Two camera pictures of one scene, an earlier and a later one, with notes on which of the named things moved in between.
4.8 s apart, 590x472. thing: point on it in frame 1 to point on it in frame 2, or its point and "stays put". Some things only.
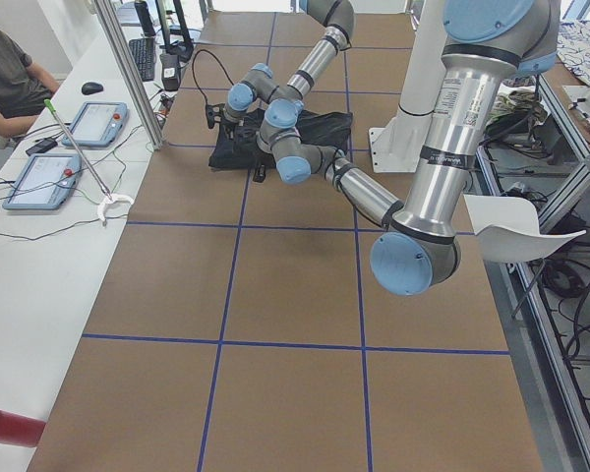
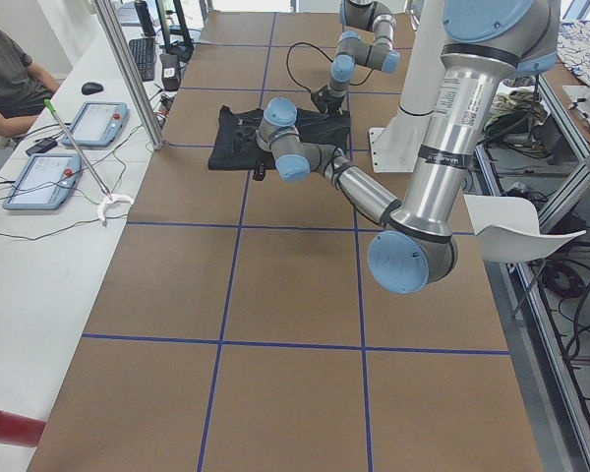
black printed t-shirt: [237, 145] stays put
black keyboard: [144, 51] stays put
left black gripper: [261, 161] stays put
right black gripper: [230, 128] to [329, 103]
